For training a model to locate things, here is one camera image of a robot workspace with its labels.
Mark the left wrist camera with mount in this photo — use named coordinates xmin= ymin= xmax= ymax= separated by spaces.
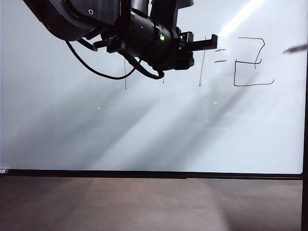
xmin=148 ymin=0 xmax=196 ymax=27

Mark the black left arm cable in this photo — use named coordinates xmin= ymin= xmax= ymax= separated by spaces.
xmin=65 ymin=39 xmax=164 ymax=80

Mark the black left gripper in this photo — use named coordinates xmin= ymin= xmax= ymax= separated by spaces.
xmin=149 ymin=23 xmax=218 ymax=71

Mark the grey marker pen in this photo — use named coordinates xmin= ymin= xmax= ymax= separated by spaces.
xmin=282 ymin=44 xmax=308 ymax=55

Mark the black whiteboard bottom rail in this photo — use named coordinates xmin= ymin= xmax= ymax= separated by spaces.
xmin=0 ymin=169 xmax=308 ymax=180

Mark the white whiteboard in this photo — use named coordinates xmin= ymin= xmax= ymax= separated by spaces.
xmin=0 ymin=0 xmax=306 ymax=175

